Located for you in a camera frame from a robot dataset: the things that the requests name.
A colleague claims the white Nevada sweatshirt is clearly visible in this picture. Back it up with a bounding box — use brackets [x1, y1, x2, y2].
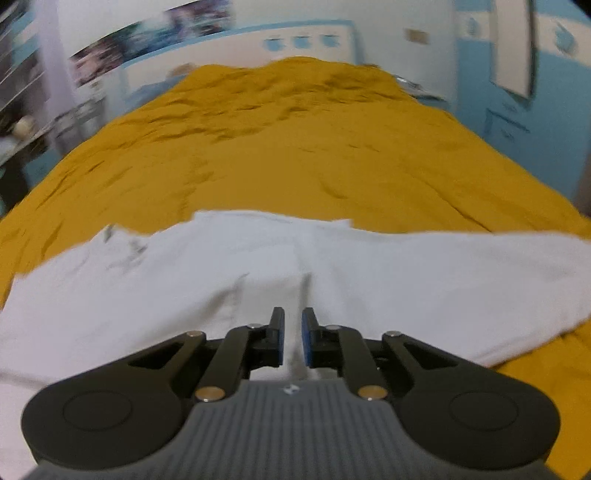
[1, 211, 590, 479]

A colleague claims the mustard yellow quilt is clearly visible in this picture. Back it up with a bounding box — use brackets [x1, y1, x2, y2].
[1, 58, 590, 479]

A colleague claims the bedside table with items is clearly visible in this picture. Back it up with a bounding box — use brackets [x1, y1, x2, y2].
[394, 75, 449, 111]

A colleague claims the grey folding rack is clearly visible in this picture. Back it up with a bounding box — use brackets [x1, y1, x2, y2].
[52, 97, 106, 156]

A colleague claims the white blue headboard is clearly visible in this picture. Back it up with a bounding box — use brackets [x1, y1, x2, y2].
[119, 20, 360, 95]

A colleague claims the round beige plush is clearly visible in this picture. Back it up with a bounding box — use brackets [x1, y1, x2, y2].
[12, 115, 37, 141]

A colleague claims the blue white wardrobe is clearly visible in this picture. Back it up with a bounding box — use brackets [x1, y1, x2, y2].
[454, 1, 590, 200]

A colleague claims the desk with shelves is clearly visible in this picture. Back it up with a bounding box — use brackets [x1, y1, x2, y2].
[1, 1, 60, 214]

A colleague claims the wall switch plate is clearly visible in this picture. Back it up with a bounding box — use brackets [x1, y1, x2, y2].
[405, 29, 430, 45]

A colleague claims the anime wall poster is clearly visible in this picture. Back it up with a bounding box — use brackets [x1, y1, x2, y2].
[57, 0, 235, 87]

